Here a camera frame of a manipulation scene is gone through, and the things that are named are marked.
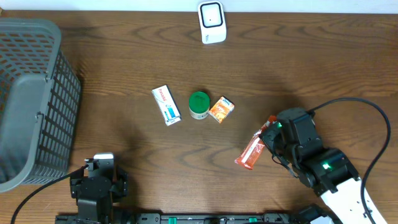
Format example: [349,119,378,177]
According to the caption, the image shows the black left camera cable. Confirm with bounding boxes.
[11,166,90,224]

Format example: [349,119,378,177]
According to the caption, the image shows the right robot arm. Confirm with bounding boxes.
[259,108,385,223]

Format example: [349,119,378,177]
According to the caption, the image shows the white Panadol box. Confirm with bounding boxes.
[152,85,182,126]

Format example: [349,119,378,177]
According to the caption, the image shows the small orange box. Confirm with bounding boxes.
[209,96,235,123]

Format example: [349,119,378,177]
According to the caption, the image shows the white barcode scanner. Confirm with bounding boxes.
[198,1,227,44]

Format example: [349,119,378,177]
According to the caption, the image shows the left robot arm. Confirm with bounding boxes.
[70,157,128,223]

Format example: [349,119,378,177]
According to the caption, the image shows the orange Topps candy bar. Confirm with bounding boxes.
[234,115,277,170]

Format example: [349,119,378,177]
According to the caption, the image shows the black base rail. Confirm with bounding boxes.
[55,212,299,224]

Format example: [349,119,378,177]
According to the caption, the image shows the grey plastic basket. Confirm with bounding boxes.
[1,18,81,192]

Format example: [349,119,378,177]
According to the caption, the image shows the green lid jar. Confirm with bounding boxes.
[188,91,210,119]

